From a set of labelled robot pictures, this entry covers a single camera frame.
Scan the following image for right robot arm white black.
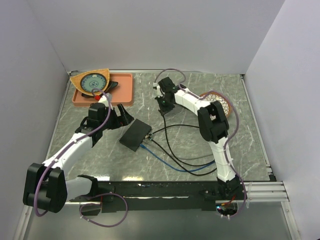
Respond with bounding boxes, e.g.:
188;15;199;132
153;77;240;200

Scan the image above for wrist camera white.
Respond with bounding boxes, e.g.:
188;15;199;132
94;93;112;106
153;82;163;98

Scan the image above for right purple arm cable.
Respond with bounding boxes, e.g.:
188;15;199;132
153;68;249;219

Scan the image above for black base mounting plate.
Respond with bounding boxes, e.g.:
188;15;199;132
68;174;277;214

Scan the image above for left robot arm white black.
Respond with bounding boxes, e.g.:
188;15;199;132
22;103;134;213

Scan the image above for blue ethernet cable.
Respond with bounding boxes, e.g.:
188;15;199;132
139;143;216;173

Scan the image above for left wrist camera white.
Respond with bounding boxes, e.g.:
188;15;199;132
94;93;112;106

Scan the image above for black network switch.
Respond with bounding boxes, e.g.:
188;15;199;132
119;119;152;152

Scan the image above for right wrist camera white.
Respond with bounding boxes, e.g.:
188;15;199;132
153;82;163;98

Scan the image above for aluminium rail frame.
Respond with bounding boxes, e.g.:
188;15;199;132
14;72;300;240

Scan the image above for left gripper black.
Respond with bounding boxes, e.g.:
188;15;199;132
99;103;134;131

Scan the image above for blue patterned round plate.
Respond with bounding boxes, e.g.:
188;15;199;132
80;73;107;93

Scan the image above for black dish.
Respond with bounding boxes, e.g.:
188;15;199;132
81;80;119;98

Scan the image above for flower patterned brown bowl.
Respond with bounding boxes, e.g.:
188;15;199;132
199;91;233;118

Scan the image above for salmon pink tray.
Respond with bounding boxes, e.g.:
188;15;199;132
72;73;134;107

